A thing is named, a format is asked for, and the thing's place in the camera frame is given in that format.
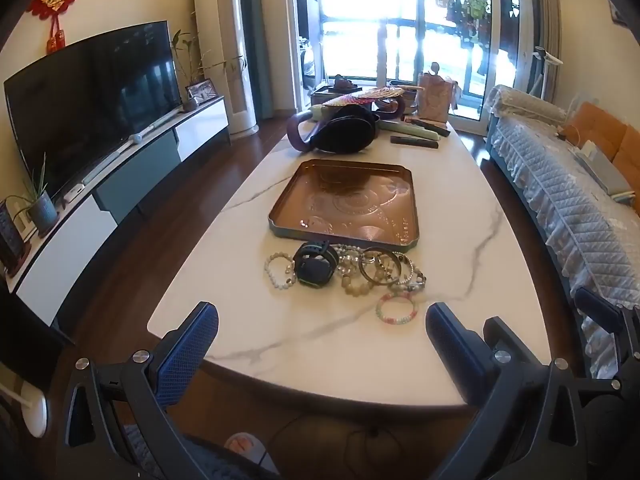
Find woven hand fan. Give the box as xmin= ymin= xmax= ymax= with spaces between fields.
xmin=322 ymin=86 xmax=404 ymax=107

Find pink green bead bracelet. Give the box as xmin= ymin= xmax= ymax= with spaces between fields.
xmin=376 ymin=293 xmax=419 ymax=326

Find black smart watch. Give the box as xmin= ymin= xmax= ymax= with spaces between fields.
xmin=292 ymin=240 xmax=337 ymax=289

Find clear crystal bead bracelet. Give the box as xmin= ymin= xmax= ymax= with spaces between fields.
xmin=332 ymin=243 xmax=364 ymax=267

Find flat screen television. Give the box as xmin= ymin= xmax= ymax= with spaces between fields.
xmin=3 ymin=20 xmax=184 ymax=197

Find small photo frame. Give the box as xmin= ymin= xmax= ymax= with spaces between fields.
xmin=185 ymin=78 xmax=217 ymax=104

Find white and grey tv cabinet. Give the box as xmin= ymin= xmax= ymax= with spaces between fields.
xmin=9 ymin=95 xmax=231 ymax=332

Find white long stick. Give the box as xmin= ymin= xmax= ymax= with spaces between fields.
xmin=81 ymin=107 xmax=182 ymax=184

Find hanging balcony plants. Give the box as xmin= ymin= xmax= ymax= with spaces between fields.
xmin=429 ymin=0 xmax=492 ymax=43

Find teal curtain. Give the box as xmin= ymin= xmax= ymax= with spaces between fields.
xmin=239 ymin=0 xmax=274 ymax=122

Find orange sofa cushion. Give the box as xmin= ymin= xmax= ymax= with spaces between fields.
xmin=564 ymin=102 xmax=640 ymax=182

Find black round bag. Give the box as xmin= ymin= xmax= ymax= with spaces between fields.
xmin=312 ymin=105 xmax=379 ymax=154

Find potted plant in grey pot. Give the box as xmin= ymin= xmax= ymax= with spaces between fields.
xmin=5 ymin=154 xmax=60 ymax=239

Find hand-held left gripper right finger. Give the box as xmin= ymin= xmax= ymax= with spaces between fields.
xmin=425 ymin=302 xmax=601 ymax=480

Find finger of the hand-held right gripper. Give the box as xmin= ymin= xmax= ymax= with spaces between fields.
xmin=574 ymin=286 xmax=640 ymax=397

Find bamboo plant in vase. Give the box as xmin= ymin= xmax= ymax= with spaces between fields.
xmin=169 ymin=29 xmax=248 ymax=112

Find purple bag with handle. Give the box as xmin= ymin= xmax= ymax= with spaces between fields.
xmin=285 ymin=100 xmax=407 ymax=154

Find black remote control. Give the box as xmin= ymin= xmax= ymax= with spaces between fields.
xmin=390 ymin=135 xmax=440 ymax=150

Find brown bangle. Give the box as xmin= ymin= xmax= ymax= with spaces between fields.
xmin=359 ymin=247 xmax=402 ymax=287

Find green folded umbrella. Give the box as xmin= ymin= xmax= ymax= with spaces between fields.
xmin=379 ymin=119 xmax=452 ymax=141

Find pink white slipper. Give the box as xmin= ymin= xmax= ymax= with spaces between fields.
xmin=224 ymin=432 xmax=272 ymax=467

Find wooden tea tray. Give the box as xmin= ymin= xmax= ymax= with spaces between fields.
xmin=309 ymin=75 xmax=362 ymax=107

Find beige large bead bracelet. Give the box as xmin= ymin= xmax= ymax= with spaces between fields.
xmin=339 ymin=256 xmax=375 ymax=298

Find sofa with quilted cover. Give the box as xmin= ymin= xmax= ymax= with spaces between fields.
xmin=484 ymin=84 xmax=640 ymax=380

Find white standing air conditioner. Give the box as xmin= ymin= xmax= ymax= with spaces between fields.
xmin=192 ymin=0 xmax=261 ymax=136

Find white bead bracelet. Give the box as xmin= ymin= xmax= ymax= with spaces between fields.
xmin=264 ymin=252 xmax=297 ymax=291

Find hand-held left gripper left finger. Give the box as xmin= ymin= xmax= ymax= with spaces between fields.
xmin=62 ymin=301 xmax=220 ymax=480

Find copper square tray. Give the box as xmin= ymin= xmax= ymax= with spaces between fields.
xmin=267 ymin=158 xmax=420 ymax=247

